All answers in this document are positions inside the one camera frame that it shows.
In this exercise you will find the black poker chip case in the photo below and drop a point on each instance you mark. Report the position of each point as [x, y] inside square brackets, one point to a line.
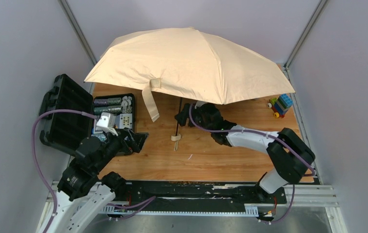
[64, 131]

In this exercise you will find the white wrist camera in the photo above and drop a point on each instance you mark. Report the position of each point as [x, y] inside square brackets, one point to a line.
[106, 123]
[199, 104]

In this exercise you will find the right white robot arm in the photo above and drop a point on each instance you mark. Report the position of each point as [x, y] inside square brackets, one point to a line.
[290, 155]

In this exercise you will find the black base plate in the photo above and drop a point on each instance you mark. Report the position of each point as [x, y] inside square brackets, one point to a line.
[186, 196]

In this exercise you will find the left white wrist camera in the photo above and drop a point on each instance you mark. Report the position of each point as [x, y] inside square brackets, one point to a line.
[106, 123]

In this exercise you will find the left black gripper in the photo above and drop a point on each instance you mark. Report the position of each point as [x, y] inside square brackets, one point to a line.
[130, 139]

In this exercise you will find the colourful toy block car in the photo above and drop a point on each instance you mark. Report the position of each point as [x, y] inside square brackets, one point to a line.
[280, 105]

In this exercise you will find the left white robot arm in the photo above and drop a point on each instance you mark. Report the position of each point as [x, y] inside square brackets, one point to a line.
[80, 193]

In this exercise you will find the beige folding umbrella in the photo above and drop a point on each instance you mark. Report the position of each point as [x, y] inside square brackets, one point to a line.
[188, 63]

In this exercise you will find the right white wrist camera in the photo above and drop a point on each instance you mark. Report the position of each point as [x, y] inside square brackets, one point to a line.
[199, 104]

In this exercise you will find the aluminium frame rail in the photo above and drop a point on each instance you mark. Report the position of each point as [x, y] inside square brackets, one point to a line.
[302, 195]

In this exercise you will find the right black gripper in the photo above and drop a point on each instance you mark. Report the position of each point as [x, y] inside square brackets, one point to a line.
[189, 113]

